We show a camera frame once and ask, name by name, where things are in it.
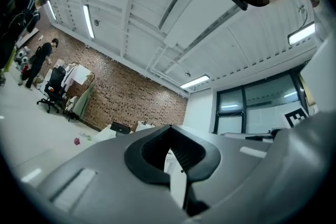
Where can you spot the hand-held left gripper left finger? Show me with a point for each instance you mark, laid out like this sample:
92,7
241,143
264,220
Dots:
110,165

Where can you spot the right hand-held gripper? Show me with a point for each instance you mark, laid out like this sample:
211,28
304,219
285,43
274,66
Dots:
296,118

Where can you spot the long ceiling light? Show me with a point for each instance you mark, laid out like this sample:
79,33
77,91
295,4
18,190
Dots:
194,81
51,10
301,34
88,21

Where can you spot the black clothes rack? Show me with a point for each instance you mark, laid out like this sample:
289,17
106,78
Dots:
90,78

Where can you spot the black framed glass partition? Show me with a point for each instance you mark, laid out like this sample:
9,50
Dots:
262,105

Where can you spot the white backpack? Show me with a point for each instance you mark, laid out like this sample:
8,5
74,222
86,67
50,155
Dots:
71,104

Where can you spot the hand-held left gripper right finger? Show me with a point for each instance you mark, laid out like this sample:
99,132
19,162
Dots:
236,178

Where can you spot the black office chair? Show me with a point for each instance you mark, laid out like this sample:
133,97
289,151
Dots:
55,84

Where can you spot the green plastic bag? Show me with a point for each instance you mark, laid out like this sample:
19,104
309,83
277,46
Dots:
86,137

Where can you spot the black rectangular box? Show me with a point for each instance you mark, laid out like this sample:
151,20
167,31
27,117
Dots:
120,127

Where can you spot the pink floor object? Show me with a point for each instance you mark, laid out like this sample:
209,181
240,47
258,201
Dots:
77,141

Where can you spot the green garment bag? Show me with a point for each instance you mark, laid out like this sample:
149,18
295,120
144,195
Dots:
84,102

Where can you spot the white cabinet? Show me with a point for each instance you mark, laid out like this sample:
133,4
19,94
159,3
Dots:
144,126

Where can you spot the round ceiling detector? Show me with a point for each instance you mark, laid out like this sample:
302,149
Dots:
187,73
96,22

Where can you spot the black head-worn camera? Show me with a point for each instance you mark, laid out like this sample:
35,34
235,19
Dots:
239,1

